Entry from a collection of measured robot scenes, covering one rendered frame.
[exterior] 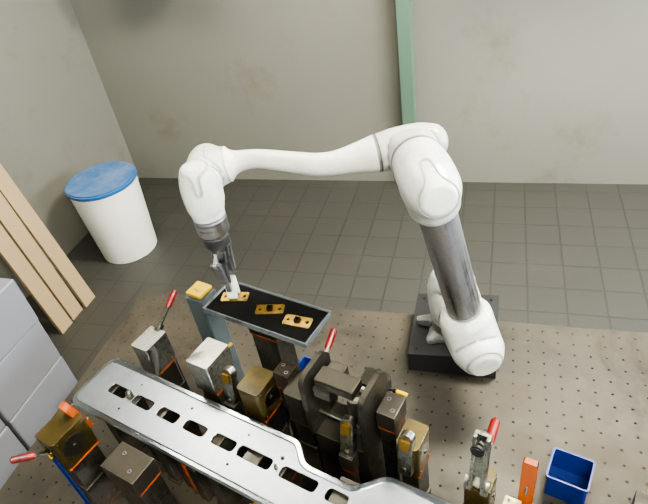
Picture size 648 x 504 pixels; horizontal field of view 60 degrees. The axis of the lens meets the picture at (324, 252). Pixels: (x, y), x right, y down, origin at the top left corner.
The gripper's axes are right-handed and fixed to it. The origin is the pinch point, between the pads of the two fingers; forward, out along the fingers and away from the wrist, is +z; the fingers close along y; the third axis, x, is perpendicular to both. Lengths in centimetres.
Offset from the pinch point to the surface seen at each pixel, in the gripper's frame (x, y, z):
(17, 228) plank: -172, -111, 53
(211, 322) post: -10.8, -0.3, 15.5
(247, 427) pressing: 9.0, 34.5, 20.1
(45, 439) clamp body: -44, 45, 14
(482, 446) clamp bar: 69, 50, 0
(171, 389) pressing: -17.5, 22.6, 20.1
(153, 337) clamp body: -27.3, 7.6, 14.2
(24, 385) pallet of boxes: -122, -19, 75
